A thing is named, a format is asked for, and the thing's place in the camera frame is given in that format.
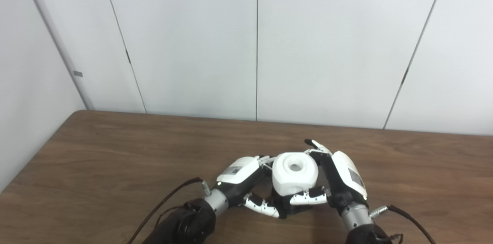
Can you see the round white plastic piece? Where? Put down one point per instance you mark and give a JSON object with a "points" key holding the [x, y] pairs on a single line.
{"points": [[294, 172]]}

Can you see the black flanged holder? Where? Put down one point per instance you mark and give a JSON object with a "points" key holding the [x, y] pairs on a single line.
{"points": [[287, 207]]}

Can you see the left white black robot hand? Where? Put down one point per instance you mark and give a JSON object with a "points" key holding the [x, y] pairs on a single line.
{"points": [[238, 176]]}

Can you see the black panel hinge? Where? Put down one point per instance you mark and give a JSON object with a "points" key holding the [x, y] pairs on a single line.
{"points": [[404, 76], [128, 57]]}

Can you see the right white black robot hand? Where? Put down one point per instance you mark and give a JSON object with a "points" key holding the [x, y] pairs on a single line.
{"points": [[344, 182]]}

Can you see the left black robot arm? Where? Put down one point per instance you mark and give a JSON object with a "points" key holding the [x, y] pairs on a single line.
{"points": [[185, 223]]}

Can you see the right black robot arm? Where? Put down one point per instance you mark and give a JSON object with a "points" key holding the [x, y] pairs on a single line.
{"points": [[366, 228]]}

